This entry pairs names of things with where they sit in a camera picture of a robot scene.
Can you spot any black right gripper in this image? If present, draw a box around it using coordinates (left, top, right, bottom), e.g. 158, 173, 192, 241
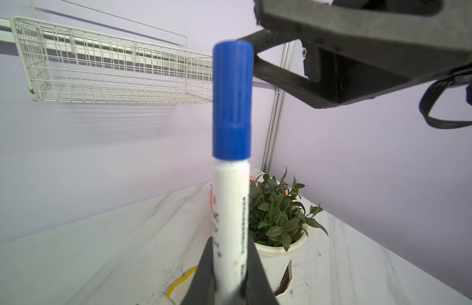
240, 1, 472, 109

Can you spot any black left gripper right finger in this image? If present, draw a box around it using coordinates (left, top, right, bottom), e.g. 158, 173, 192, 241
242, 236, 279, 305

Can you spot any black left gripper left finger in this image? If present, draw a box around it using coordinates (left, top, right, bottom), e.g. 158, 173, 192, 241
181, 237, 215, 305

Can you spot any white marker pen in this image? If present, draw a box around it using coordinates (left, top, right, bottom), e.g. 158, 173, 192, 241
213, 159, 250, 304

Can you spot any blue pen cap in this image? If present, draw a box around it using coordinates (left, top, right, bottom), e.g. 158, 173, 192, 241
213, 40, 254, 161

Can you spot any white knit glove on table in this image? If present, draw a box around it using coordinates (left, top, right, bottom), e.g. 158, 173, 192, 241
166, 266, 198, 305

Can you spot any potted green plant white pot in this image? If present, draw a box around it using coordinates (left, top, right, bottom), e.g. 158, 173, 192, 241
249, 174, 329, 292

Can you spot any pink watering can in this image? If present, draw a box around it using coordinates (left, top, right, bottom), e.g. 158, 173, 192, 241
209, 176, 256, 210

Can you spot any white wire wall basket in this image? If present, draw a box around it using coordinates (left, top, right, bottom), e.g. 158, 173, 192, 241
10, 16, 213, 104

